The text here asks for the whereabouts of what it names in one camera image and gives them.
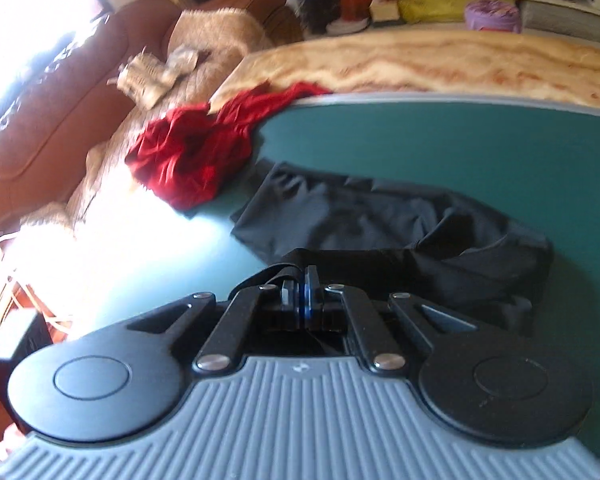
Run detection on brown leather sofa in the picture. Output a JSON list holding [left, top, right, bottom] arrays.
[[0, 0, 303, 235]]

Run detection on cardboard box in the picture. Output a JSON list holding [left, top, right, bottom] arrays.
[[370, 0, 401, 24]]

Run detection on black leggings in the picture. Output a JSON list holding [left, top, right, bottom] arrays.
[[232, 159, 553, 335]]

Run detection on red garment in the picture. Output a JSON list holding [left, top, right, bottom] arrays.
[[124, 81, 330, 212]]

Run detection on beige lace cushion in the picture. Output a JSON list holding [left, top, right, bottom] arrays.
[[166, 8, 273, 58]]

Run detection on purple plastic stool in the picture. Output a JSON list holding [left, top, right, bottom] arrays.
[[464, 0, 522, 34]]

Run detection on black bag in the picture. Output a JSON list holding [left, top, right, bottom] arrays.
[[298, 0, 341, 35]]

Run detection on cream high-top shoe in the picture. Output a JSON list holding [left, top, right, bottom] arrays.
[[166, 46, 200, 77], [107, 52, 178, 110]]

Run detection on yellow bag under cabinet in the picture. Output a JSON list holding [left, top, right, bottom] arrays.
[[396, 0, 516, 25]]

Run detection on grey folded mat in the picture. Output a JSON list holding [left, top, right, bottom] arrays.
[[518, 1, 600, 42]]

